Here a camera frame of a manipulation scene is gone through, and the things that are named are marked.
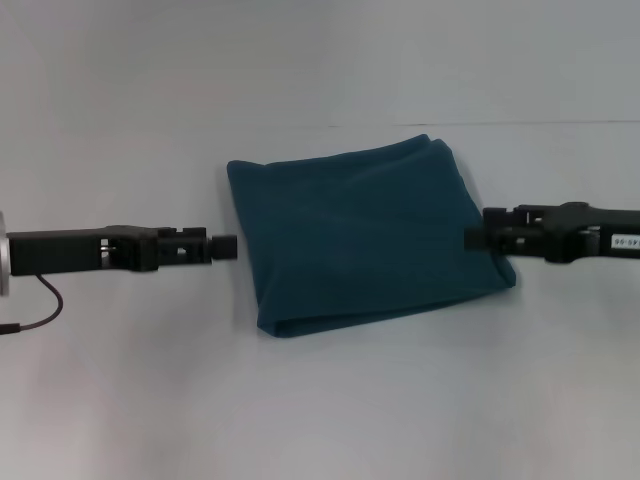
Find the teal blue t-shirt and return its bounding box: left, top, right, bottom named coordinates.
left=225, top=132, right=518, bottom=341

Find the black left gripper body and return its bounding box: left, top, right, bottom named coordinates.
left=8, top=224, right=162, bottom=277

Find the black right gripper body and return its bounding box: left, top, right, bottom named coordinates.
left=541, top=200, right=640, bottom=266

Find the dark left gripper cable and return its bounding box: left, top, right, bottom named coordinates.
left=0, top=273, right=66, bottom=336

